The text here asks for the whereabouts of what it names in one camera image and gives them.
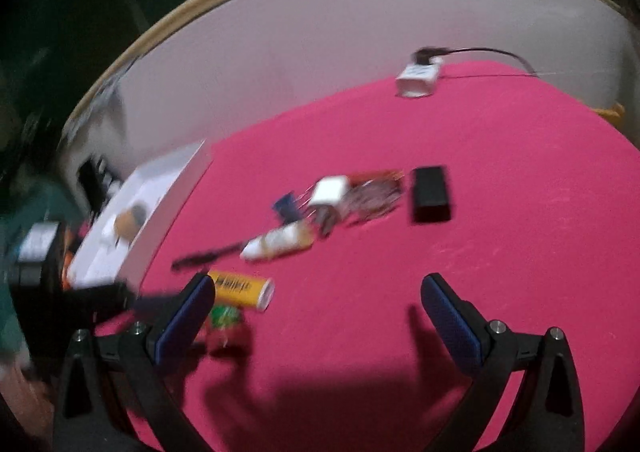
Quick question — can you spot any black rectangular box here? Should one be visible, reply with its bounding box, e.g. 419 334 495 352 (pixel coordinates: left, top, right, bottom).
410 166 452 224

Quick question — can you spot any pink tablecloth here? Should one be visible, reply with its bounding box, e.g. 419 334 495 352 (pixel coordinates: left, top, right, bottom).
95 60 640 452

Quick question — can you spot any white shallow tray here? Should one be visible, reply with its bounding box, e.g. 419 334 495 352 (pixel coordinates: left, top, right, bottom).
65 139 213 290

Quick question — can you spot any black pen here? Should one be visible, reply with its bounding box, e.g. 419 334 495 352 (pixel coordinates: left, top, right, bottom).
171 241 248 273

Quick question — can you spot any white backboard panel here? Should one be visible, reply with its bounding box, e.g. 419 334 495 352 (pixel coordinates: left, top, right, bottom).
65 0 631 183

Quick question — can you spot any yellow liquid bottle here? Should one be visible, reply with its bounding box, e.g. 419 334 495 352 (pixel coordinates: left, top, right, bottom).
272 219 317 253

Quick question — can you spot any black cable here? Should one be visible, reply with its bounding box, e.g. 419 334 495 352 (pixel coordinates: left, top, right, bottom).
417 46 538 77

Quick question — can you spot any yellow battery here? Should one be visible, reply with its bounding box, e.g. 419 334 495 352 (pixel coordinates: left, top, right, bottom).
206 270 276 313

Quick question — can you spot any blue binder clip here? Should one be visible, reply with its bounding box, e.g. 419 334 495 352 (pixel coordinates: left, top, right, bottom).
272 192 306 223

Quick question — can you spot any white usb adapter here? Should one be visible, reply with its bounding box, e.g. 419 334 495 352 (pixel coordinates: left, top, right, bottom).
395 56 445 99

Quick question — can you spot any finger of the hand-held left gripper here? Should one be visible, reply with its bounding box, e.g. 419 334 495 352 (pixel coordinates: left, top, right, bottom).
125 282 193 325

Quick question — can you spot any brown tape roll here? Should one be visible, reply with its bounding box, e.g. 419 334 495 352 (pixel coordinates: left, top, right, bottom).
114 204 148 240

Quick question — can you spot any small red packet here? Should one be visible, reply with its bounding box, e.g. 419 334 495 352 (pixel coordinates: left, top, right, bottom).
205 304 248 355

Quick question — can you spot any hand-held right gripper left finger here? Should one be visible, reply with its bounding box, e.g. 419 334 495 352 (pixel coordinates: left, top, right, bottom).
52 273 217 452

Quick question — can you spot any small orange object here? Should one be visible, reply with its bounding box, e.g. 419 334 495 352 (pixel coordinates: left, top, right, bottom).
592 102 628 130

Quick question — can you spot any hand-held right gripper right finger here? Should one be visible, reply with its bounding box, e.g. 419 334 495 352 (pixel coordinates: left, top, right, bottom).
420 273 586 452

